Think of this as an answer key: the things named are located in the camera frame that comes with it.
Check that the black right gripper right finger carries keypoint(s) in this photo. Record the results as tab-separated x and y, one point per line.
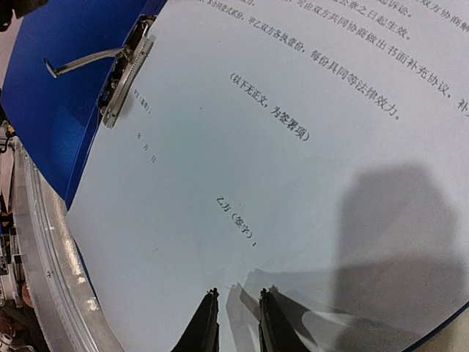
280	323

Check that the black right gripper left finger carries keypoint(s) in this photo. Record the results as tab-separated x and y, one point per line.
202	333

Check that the blue plastic clip folder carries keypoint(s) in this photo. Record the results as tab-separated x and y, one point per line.
55	91

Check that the silver metal folder clip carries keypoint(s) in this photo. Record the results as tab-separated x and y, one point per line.
127	62

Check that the aluminium front rail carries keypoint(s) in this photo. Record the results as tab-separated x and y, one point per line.
65	304

